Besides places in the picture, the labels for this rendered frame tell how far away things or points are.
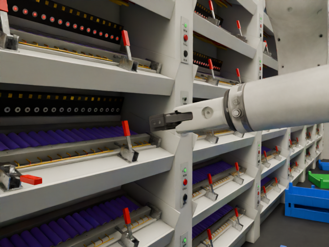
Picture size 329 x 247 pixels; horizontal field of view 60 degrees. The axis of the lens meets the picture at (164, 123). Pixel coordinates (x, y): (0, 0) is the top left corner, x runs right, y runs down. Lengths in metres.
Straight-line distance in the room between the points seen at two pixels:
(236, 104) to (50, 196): 0.34
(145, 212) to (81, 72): 0.43
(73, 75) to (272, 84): 0.33
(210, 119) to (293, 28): 0.19
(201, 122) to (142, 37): 0.43
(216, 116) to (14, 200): 0.33
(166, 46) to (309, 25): 0.40
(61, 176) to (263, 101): 0.35
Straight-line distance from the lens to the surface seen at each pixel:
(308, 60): 0.56
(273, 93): 0.45
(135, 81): 0.64
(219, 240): 1.22
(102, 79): 0.57
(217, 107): 0.48
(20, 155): 0.54
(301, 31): 0.52
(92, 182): 0.56
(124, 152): 0.65
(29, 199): 0.49
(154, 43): 0.82
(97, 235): 0.69
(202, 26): 0.95
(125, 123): 0.65
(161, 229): 0.80
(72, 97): 0.70
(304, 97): 0.44
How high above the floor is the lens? 0.63
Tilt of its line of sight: 3 degrees down
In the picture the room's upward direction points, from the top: straight up
